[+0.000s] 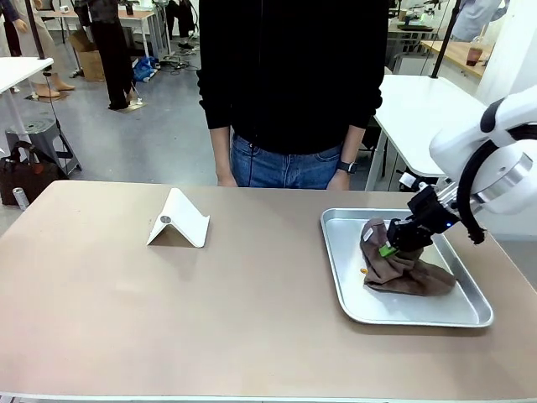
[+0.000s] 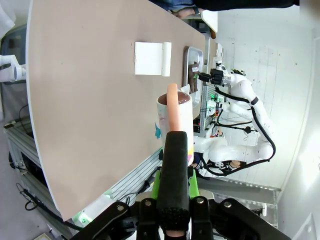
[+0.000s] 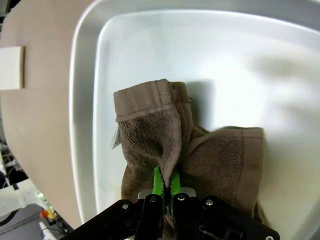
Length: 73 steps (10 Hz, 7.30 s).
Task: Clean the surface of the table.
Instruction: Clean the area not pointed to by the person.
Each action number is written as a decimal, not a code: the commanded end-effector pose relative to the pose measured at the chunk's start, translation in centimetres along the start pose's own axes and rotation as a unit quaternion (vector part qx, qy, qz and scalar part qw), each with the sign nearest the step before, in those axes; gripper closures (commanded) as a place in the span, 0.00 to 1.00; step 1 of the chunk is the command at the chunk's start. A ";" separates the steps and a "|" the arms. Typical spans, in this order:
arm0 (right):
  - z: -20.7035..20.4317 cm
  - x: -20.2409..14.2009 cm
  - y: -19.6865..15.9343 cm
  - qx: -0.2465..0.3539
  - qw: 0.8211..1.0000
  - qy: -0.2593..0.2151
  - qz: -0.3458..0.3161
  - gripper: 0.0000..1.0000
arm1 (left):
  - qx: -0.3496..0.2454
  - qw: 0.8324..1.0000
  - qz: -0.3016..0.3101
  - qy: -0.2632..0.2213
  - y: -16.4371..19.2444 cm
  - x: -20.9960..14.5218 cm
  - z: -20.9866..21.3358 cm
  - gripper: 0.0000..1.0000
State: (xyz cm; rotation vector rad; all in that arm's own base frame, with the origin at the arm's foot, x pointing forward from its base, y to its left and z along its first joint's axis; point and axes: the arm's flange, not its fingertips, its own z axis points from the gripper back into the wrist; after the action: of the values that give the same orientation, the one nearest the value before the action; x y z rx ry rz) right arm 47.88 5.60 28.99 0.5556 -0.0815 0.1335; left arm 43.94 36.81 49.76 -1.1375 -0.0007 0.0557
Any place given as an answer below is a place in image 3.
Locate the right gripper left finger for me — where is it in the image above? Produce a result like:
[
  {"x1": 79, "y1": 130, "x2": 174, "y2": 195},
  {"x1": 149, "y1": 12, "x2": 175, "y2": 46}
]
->
[{"x1": 67, "y1": 166, "x2": 167, "y2": 240}]

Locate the grey equipment case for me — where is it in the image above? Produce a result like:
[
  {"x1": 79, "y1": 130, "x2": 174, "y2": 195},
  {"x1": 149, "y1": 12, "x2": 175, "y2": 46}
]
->
[{"x1": 0, "y1": 203, "x2": 52, "y2": 240}]

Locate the brown towel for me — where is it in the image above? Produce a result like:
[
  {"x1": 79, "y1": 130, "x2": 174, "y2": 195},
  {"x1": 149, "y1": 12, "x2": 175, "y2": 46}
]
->
[{"x1": 109, "y1": 78, "x2": 270, "y2": 240}]

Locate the red yellow emergency stop button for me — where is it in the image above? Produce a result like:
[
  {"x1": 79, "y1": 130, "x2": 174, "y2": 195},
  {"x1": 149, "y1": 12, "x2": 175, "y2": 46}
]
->
[{"x1": 39, "y1": 209, "x2": 58, "y2": 227}]

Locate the metal tray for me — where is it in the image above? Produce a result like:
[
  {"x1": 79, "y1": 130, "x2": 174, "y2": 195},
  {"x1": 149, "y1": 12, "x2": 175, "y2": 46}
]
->
[{"x1": 68, "y1": 0, "x2": 320, "y2": 240}]

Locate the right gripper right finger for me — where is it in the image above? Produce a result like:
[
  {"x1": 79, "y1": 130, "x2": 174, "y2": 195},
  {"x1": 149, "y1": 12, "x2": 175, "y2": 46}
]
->
[{"x1": 169, "y1": 169, "x2": 281, "y2": 240}]

